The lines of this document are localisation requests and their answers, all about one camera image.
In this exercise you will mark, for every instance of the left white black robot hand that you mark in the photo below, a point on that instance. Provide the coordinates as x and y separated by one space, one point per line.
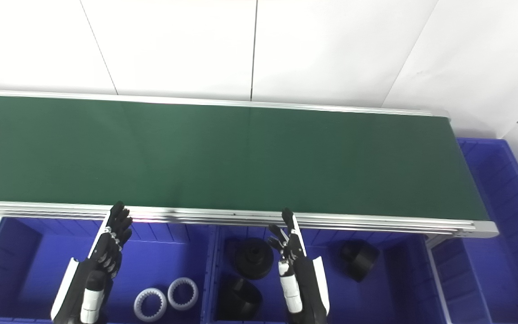
104 252

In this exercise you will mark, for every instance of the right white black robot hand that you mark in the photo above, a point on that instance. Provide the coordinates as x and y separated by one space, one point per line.
299 265

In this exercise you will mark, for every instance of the black round pulley part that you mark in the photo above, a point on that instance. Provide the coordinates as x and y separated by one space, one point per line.
253 258
360 260
240 299

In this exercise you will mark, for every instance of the blue plastic bin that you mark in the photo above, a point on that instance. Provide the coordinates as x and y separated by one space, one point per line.
160 261
502 225
376 292

